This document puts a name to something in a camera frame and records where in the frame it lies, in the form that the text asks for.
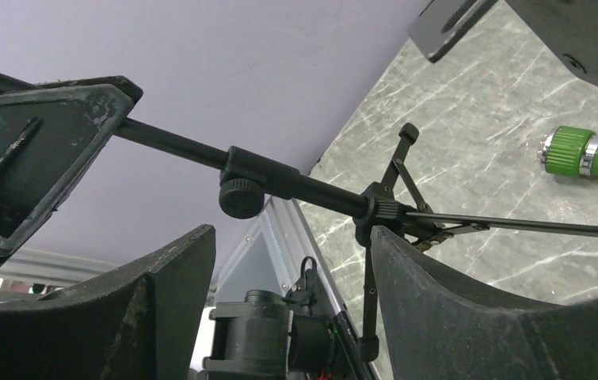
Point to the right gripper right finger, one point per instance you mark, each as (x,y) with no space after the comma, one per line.
(442,324)

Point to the black tripod shock-mount stand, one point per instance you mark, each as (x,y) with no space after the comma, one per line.
(246,178)

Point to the blue network switch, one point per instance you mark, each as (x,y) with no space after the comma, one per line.
(568,28)

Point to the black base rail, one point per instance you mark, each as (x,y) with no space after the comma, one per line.
(351,341)

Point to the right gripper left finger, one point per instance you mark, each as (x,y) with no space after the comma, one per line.
(138,321)

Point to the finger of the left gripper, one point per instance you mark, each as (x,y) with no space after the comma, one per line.
(49,137)

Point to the green plastic tap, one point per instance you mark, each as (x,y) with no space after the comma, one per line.
(569,151)

